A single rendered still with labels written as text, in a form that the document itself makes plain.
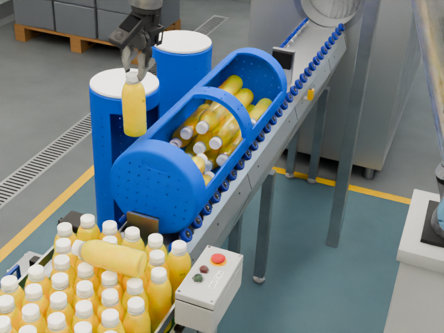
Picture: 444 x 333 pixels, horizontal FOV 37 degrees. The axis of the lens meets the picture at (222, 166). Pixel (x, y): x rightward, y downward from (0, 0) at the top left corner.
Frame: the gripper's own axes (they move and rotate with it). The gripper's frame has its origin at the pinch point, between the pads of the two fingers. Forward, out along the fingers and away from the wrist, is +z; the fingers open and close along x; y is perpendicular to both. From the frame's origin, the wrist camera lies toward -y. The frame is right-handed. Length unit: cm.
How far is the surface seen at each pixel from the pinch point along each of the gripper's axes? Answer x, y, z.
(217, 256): -46, -21, 24
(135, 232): -22.3, -21.9, 30.5
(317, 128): 4, 189, 102
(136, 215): -15.0, -11.8, 34.9
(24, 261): 11, -29, 58
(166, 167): -18.1, -4.4, 20.0
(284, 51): 7, 120, 33
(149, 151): -12.5, -5.6, 16.9
